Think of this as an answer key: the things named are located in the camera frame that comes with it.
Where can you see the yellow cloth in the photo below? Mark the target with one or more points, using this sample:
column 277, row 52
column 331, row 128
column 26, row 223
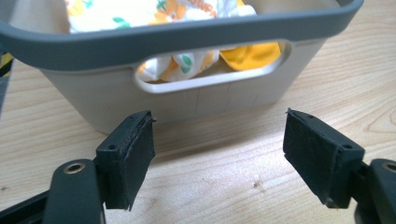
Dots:
column 252, row 55

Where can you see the yellow black striped tape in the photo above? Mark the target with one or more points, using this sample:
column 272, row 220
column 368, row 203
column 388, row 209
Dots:
column 5, row 63

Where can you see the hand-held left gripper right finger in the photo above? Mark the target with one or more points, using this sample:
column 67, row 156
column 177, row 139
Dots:
column 314, row 155

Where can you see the grey plastic basket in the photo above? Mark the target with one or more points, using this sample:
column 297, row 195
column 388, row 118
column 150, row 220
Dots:
column 102, row 93

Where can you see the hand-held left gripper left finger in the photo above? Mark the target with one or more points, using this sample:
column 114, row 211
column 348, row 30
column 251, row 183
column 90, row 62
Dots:
column 126, row 161

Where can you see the white patterned cloth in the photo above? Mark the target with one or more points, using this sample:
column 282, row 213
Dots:
column 174, row 67

